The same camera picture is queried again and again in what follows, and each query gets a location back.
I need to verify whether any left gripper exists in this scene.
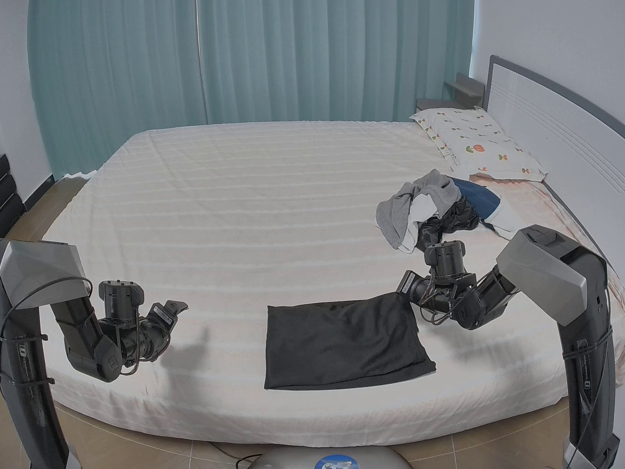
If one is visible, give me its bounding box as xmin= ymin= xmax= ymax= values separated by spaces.
xmin=124 ymin=299 xmax=190 ymax=361

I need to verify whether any black T-shirt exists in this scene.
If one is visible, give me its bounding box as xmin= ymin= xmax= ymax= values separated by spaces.
xmin=264 ymin=291 xmax=437 ymax=391

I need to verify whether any black cable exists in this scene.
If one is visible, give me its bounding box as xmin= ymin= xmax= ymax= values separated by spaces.
xmin=0 ymin=277 xmax=93 ymax=343
xmin=210 ymin=440 xmax=265 ymax=469

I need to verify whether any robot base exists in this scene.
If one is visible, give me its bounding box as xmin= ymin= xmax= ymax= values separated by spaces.
xmin=246 ymin=447 xmax=409 ymax=469

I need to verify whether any black chest of drawers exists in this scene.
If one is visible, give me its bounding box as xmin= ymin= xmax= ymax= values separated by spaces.
xmin=0 ymin=153 xmax=25 ymax=223

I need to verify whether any pile of clothes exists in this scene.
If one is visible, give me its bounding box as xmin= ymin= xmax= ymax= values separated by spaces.
xmin=375 ymin=169 xmax=525 ymax=255

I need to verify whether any bed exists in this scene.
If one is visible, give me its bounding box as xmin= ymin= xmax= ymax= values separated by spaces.
xmin=41 ymin=56 xmax=625 ymax=446

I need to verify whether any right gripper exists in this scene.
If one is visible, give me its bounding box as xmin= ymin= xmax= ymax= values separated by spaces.
xmin=396 ymin=271 xmax=441 ymax=312

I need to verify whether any grey bedside table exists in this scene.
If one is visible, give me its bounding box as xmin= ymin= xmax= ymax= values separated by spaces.
xmin=415 ymin=72 xmax=485 ymax=112

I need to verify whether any white printed pillow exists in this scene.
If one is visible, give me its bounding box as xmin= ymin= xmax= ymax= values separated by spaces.
xmin=409 ymin=107 xmax=546 ymax=183

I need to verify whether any blue-green curtain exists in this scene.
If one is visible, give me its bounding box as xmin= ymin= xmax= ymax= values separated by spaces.
xmin=28 ymin=0 xmax=207 ymax=180
xmin=195 ymin=0 xmax=477 ymax=125

